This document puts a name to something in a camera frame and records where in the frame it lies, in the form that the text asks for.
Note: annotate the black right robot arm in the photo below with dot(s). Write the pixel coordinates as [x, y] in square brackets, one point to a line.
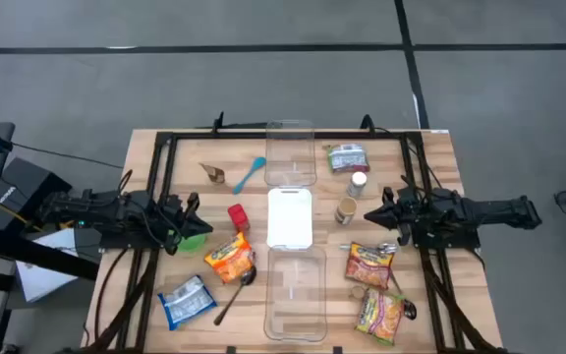
[484, 211]

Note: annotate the black aluminium table frame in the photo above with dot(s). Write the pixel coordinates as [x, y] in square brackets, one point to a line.
[214, 135]

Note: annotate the white paper sheet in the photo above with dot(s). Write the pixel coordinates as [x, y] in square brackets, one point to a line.
[42, 280]

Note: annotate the green plastic bowl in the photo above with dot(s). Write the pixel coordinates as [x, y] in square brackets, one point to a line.
[194, 244]

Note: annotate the silver metal spoon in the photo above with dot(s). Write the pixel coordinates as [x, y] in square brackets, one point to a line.
[386, 248]

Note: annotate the black computer case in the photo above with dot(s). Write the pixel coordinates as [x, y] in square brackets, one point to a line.
[27, 182]

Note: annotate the dark metal spoon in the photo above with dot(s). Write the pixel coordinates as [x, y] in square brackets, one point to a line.
[248, 276]
[409, 310]

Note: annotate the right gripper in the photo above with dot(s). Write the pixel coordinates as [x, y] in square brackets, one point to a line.
[413, 211]

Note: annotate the red roast beef ramen packet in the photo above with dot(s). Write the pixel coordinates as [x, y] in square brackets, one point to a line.
[369, 268]

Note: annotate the black frame hook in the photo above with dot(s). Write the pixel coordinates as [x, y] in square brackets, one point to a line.
[219, 125]
[367, 125]

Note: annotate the orange brown snack bar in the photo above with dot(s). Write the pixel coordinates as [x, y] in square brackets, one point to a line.
[215, 174]

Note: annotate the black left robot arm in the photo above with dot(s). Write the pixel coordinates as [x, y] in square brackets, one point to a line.
[106, 211]

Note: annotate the black workstation cart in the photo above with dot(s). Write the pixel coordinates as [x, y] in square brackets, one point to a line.
[37, 253]

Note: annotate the white plastic bin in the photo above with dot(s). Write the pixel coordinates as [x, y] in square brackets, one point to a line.
[290, 221]

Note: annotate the brown jar tan lid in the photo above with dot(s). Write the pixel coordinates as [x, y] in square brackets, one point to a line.
[346, 209]

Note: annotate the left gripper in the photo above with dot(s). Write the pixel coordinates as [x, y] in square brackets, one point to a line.
[172, 216]

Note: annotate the clear plastic storage bin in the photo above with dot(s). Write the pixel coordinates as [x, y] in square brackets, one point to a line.
[295, 295]
[290, 162]

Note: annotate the red capped spice jar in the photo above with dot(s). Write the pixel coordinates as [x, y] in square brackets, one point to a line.
[238, 214]

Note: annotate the blue plastic spoon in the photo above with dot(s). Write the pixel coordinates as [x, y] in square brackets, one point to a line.
[258, 163]

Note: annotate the blue ramen packet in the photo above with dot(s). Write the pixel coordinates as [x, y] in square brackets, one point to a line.
[187, 301]

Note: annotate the white capped spice jar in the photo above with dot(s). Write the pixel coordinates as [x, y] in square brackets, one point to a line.
[358, 179]

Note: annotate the lime chili shrimp ramen packet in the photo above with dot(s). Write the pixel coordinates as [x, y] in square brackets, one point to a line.
[348, 158]
[379, 317]

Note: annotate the orange chicken ramen packet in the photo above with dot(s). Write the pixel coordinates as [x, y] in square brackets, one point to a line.
[229, 258]

